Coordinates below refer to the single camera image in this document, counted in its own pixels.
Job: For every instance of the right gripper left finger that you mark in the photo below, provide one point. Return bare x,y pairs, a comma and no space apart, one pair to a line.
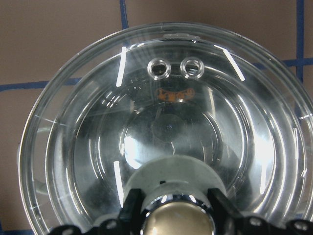
128,221

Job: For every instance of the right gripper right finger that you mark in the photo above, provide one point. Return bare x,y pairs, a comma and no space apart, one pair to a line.
229,221

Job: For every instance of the glass pot lid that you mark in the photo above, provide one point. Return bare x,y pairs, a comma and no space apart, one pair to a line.
172,109

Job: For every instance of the pale green cooking pot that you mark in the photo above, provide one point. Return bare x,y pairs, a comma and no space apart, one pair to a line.
31,160

